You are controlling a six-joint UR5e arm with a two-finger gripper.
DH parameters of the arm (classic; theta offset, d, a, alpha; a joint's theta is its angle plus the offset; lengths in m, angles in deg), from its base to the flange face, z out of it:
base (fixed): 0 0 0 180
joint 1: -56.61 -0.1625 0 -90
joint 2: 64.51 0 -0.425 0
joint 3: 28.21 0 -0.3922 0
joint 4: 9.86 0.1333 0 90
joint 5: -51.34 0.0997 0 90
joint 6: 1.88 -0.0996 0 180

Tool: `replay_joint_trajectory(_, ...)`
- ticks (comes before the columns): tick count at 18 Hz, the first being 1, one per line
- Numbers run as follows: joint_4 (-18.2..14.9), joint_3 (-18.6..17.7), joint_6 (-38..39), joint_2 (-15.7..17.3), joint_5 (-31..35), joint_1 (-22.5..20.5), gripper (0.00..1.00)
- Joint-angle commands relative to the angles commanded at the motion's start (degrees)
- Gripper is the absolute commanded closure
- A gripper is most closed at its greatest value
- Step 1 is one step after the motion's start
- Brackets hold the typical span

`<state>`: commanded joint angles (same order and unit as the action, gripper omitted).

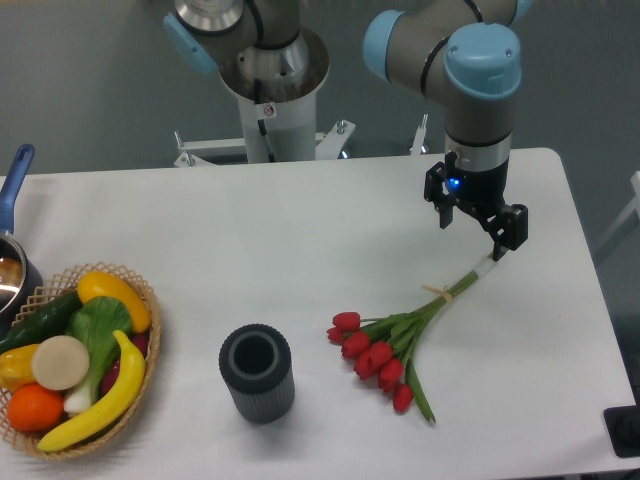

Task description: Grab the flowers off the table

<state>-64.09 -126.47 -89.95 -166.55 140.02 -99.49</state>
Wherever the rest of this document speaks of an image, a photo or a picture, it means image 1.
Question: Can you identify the red vegetable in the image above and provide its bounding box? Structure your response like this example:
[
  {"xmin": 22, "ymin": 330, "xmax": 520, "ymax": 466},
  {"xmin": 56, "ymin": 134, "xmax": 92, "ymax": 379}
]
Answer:
[{"xmin": 100, "ymin": 333, "xmax": 149, "ymax": 397}]

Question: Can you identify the orange fruit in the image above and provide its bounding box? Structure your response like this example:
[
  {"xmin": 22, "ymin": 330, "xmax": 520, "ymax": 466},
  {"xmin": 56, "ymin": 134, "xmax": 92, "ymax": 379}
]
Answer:
[{"xmin": 7, "ymin": 383, "xmax": 63, "ymax": 433}]

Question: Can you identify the yellow banana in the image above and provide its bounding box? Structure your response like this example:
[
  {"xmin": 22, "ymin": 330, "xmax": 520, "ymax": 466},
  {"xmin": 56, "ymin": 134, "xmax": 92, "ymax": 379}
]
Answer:
[{"xmin": 37, "ymin": 330, "xmax": 145, "ymax": 453}]

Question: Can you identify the red tulip bouquet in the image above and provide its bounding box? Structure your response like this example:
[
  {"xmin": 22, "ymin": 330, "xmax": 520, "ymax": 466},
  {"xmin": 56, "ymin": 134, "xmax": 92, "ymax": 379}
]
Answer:
[{"xmin": 326, "ymin": 257, "xmax": 495, "ymax": 423}]

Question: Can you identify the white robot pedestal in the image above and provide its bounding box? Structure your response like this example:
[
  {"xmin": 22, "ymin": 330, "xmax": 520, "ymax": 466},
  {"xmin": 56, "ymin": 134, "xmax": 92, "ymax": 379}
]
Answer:
[{"xmin": 164, "ymin": 14, "xmax": 356, "ymax": 167}]

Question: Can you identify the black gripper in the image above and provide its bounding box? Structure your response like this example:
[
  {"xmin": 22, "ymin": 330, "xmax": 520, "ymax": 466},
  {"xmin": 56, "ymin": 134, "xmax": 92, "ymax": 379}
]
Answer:
[{"xmin": 424, "ymin": 151, "xmax": 528, "ymax": 261}]

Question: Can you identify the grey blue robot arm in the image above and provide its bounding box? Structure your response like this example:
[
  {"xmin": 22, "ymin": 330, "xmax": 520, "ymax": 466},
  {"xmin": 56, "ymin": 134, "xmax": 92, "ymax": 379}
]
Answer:
[{"xmin": 163, "ymin": 1, "xmax": 529, "ymax": 259}]

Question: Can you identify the blue handled saucepan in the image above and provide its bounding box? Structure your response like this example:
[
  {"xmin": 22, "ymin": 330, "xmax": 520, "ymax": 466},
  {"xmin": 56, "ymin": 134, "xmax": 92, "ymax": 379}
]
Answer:
[{"xmin": 1, "ymin": 144, "xmax": 43, "ymax": 338}]

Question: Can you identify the beige round slice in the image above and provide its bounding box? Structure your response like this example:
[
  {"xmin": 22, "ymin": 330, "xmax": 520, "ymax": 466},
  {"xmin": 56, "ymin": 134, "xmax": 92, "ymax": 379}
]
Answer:
[{"xmin": 31, "ymin": 335, "xmax": 89, "ymax": 391}]

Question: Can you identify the green bok choy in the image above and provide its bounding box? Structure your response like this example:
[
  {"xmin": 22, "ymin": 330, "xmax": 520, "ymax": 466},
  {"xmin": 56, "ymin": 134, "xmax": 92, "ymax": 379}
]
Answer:
[{"xmin": 64, "ymin": 296, "xmax": 132, "ymax": 416}]

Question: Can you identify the woven wicker basket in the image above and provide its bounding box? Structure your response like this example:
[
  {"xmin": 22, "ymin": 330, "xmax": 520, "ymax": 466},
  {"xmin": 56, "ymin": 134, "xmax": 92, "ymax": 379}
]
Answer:
[{"xmin": 1, "ymin": 262, "xmax": 161, "ymax": 461}]

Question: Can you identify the black device at edge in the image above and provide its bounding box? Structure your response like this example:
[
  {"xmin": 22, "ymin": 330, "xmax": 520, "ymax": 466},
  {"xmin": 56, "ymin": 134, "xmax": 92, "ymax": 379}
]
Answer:
[{"xmin": 603, "ymin": 405, "xmax": 639, "ymax": 458}]

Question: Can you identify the yellow bell pepper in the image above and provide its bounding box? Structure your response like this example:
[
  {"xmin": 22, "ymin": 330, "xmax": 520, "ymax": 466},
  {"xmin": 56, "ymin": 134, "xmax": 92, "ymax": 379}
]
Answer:
[{"xmin": 0, "ymin": 344, "xmax": 39, "ymax": 391}]

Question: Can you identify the white frame at right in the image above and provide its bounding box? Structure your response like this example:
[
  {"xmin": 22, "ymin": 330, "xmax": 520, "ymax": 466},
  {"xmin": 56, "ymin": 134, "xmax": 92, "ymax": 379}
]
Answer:
[{"xmin": 593, "ymin": 171, "xmax": 639, "ymax": 263}]

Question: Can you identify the dark grey ribbed vase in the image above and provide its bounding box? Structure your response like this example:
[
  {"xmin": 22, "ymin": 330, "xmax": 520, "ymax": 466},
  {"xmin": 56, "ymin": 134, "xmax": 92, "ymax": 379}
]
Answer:
[{"xmin": 218, "ymin": 324, "xmax": 295, "ymax": 424}]

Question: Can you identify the green cucumber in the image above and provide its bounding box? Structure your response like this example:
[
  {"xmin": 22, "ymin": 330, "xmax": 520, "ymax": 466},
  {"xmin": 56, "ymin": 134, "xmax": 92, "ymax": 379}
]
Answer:
[{"xmin": 1, "ymin": 290, "xmax": 82, "ymax": 353}]

